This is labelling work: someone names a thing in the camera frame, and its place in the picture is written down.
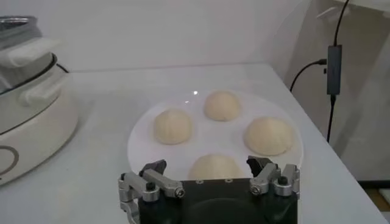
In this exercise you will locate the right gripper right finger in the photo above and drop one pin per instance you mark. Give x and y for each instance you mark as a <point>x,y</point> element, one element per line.
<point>263,179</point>

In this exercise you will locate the white round plate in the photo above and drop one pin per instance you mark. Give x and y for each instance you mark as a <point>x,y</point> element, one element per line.
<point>210,137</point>

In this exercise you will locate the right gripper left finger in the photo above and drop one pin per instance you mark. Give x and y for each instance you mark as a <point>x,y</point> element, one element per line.
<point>166,184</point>

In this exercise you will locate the cream steamed baozi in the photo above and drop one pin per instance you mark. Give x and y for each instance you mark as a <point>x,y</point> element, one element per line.
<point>222,105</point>
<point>172,126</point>
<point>268,136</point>
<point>214,168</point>

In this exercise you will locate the cream electric cooker base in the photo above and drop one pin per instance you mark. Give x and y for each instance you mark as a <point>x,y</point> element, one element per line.
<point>39,137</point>

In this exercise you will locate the black hanging usb hub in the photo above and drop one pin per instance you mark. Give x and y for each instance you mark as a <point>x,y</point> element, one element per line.
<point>334,70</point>

